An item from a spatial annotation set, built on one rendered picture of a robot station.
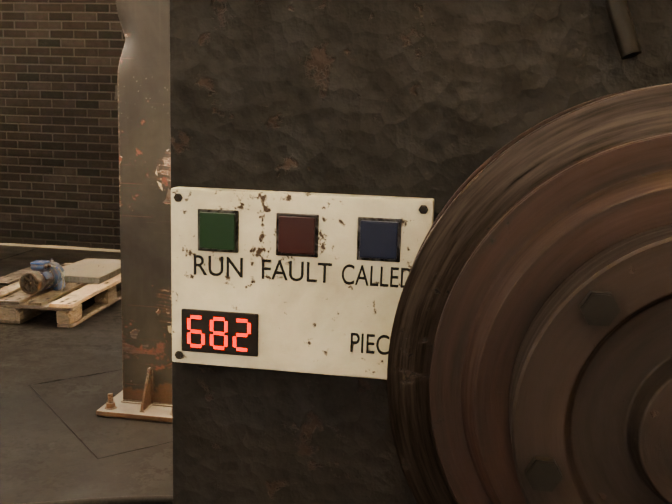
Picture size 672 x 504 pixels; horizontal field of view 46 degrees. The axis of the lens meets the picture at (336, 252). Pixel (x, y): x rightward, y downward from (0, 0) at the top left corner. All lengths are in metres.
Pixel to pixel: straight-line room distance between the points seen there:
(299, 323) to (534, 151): 0.31
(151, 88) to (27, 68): 4.43
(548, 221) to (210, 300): 0.36
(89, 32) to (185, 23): 6.70
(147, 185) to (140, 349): 0.72
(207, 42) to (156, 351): 2.83
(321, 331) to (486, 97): 0.28
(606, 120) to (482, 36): 0.19
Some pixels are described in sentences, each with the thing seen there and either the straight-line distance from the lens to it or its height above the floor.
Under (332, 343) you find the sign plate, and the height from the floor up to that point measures 1.09.
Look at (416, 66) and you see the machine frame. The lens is 0.77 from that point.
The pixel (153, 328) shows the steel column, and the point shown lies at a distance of 3.54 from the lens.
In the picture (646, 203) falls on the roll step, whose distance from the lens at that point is 0.60.
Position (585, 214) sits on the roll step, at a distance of 0.60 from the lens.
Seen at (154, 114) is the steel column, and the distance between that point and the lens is 3.41.
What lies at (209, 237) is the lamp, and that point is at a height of 1.19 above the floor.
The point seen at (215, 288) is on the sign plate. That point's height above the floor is 1.14.
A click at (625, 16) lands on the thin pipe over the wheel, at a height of 1.41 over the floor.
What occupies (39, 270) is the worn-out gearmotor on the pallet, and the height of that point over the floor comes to 0.30.
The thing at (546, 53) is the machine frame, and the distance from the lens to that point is 0.78.
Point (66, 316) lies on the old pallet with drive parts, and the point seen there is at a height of 0.07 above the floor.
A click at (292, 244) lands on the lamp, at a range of 0.77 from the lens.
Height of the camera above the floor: 1.32
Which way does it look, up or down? 10 degrees down
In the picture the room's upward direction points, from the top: 2 degrees clockwise
